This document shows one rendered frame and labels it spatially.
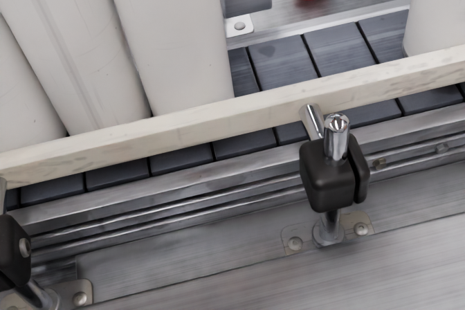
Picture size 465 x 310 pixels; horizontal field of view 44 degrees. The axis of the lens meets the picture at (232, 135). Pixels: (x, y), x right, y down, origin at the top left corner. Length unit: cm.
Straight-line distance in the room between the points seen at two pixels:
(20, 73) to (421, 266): 22
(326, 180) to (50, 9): 15
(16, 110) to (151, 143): 7
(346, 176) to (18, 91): 17
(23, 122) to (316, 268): 17
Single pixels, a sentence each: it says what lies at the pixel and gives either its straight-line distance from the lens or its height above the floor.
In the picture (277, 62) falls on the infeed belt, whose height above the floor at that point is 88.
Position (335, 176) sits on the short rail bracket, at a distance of 28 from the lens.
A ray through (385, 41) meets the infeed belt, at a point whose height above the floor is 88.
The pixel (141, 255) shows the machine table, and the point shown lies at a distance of 37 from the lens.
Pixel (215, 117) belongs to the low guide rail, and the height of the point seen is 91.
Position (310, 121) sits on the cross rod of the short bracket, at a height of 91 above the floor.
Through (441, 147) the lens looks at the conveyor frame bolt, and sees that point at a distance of 37.
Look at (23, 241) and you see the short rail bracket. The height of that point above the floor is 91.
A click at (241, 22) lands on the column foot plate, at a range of 48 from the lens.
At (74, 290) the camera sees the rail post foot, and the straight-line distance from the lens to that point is 37.
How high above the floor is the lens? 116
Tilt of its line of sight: 53 degrees down
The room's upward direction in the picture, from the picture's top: 10 degrees counter-clockwise
